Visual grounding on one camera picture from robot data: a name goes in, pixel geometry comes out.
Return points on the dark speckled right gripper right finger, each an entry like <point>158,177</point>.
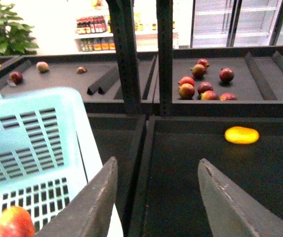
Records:
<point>231,211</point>

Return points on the grey felt right gripper left finger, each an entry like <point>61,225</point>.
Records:
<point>89,213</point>

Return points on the red yellow mango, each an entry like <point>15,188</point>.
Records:
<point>16,222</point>

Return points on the light teal plastic basket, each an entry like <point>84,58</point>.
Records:
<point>48,153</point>

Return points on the yellow mango in tray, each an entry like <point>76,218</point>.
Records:
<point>241,135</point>

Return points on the dark wooden display stand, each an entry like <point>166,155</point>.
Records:
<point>136,115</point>

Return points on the pile of red apples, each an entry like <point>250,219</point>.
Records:
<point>205,89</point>

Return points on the green pink peach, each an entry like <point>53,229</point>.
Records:
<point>42,67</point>

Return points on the dark red peach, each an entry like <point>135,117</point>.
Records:
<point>16,77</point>

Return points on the shelf of bottles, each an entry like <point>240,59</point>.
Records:
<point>139,31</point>

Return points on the glass door fridge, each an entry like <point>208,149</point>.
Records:
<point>236,23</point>

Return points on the green potted plant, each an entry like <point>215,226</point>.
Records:
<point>15,36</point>

